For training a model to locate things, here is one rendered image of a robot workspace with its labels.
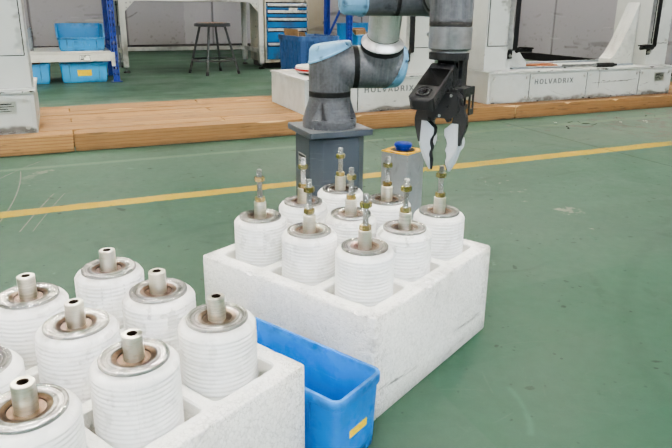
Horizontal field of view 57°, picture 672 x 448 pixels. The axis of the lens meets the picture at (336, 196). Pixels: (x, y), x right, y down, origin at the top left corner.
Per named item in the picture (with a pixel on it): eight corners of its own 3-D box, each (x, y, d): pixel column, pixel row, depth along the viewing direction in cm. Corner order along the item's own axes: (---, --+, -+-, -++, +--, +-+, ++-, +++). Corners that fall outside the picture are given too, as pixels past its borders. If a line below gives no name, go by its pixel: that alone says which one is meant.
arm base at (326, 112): (294, 122, 179) (294, 88, 177) (342, 119, 185) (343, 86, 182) (314, 132, 166) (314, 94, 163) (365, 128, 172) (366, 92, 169)
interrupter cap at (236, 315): (172, 322, 77) (172, 317, 76) (219, 300, 82) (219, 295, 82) (213, 342, 72) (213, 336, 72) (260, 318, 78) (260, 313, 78)
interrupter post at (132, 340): (118, 360, 68) (115, 333, 67) (137, 351, 70) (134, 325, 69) (131, 368, 67) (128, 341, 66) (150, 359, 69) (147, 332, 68)
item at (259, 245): (265, 291, 126) (262, 205, 121) (298, 305, 120) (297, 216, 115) (227, 307, 119) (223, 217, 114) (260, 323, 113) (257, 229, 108)
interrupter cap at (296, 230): (338, 237, 105) (338, 233, 105) (295, 242, 103) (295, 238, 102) (321, 223, 112) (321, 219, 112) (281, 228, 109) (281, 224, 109)
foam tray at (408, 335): (206, 341, 120) (202, 254, 115) (333, 277, 150) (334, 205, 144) (372, 423, 97) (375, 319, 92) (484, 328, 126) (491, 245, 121)
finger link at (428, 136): (440, 164, 120) (449, 117, 117) (428, 170, 115) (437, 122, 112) (426, 160, 122) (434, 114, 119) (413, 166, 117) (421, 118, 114)
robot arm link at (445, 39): (463, 27, 105) (419, 26, 109) (462, 55, 106) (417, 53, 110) (478, 26, 111) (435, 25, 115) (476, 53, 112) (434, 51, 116)
